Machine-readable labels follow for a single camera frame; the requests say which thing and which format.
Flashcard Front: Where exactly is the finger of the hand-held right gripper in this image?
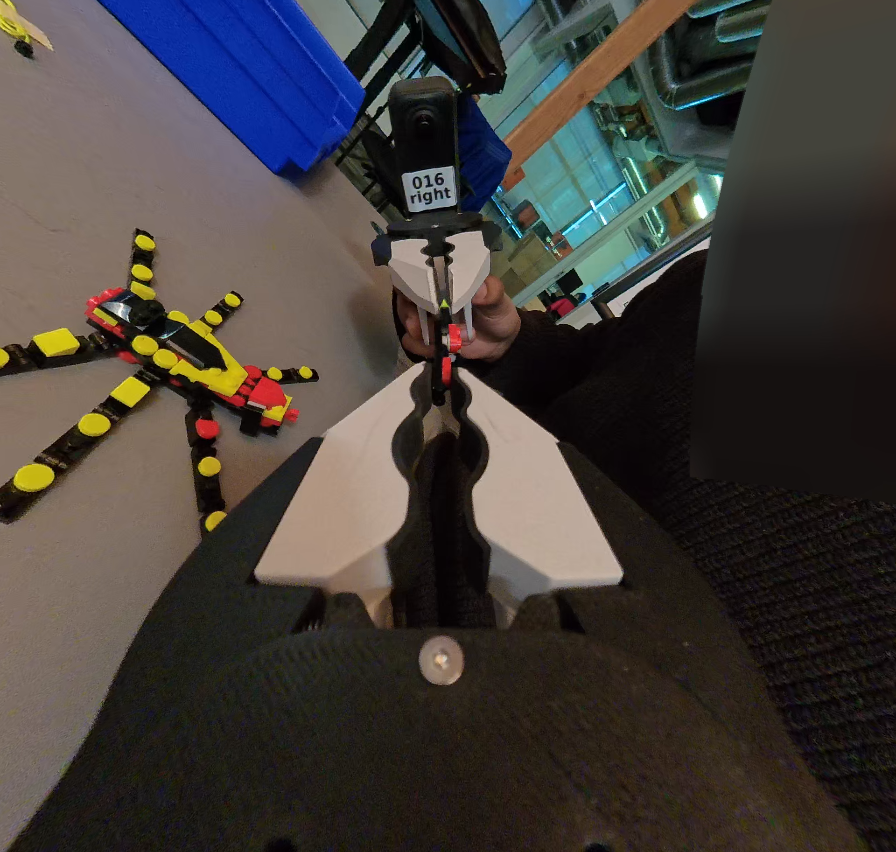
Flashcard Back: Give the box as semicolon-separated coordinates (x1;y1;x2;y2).
387;235;445;317
448;231;492;314

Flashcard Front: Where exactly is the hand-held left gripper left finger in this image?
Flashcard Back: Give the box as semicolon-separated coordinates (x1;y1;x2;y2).
253;362;431;629

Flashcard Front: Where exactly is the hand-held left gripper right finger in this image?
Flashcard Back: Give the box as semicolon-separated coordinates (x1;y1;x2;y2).
456;368;625;629

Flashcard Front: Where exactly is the black red lego strip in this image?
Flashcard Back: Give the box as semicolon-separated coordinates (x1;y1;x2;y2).
430;299;464;406

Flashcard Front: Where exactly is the black yellow lego spider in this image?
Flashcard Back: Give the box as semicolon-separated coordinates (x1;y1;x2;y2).
0;229;321;534

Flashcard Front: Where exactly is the person's right forearm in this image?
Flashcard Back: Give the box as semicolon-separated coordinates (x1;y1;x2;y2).
490;250;708;419

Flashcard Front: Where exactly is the person's right hand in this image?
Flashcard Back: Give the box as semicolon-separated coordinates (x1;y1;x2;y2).
393;274;522;364

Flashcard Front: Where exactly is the blue plastic bin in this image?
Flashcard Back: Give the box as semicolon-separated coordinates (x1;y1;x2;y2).
52;0;366;182
454;96;513;212

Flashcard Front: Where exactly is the black tilted monitor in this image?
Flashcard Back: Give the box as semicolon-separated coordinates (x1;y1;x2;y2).
339;0;508;97

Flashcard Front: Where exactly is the wooden desk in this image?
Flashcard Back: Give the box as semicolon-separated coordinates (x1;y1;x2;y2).
500;0;785;174

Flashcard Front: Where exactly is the person's black sweater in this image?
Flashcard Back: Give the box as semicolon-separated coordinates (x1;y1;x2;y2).
389;369;896;852

